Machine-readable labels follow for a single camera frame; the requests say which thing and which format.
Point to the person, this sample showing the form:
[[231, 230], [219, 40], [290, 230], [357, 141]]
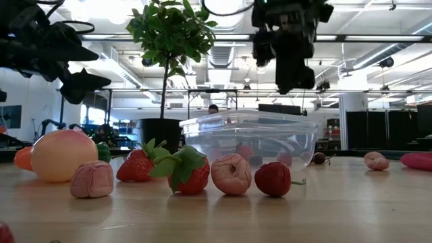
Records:
[[213, 109]]

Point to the dark toy blackberry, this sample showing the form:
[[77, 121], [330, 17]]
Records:
[[256, 161]]

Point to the toy peach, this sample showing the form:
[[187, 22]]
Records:
[[62, 155]]

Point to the black partition panels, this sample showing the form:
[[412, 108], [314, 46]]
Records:
[[378, 130]]

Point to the black wide monitor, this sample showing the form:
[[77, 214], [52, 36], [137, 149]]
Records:
[[280, 109]]

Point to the magenta cloth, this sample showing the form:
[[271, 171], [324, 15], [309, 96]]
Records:
[[418, 161]]

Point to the red toy strawberry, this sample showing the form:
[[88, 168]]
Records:
[[135, 167], [244, 152]]

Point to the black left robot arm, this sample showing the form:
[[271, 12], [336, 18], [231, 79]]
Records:
[[17, 40]]

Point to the dark red toy cherry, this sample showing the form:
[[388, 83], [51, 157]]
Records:
[[319, 158]]

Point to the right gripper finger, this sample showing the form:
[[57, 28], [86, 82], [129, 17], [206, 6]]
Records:
[[292, 67], [263, 47]]

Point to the dark wall screen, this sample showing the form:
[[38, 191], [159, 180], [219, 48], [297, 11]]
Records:
[[10, 116]]

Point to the clear plastic tupperware container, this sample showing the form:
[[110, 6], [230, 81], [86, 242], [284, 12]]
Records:
[[249, 116]]

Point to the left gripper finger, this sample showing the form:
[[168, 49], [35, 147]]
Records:
[[74, 47], [84, 86]]

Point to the strawberry with large green leaves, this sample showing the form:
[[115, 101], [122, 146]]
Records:
[[195, 179]]

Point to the black ceiling speaker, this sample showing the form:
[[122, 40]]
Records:
[[386, 62], [147, 62]]

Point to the pink lumpy toy fruit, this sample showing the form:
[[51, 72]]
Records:
[[92, 179], [376, 161], [231, 175]]

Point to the black background robot arm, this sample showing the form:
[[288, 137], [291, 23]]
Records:
[[50, 122]]

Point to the green plant in black pot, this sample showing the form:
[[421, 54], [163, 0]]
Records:
[[157, 131]]

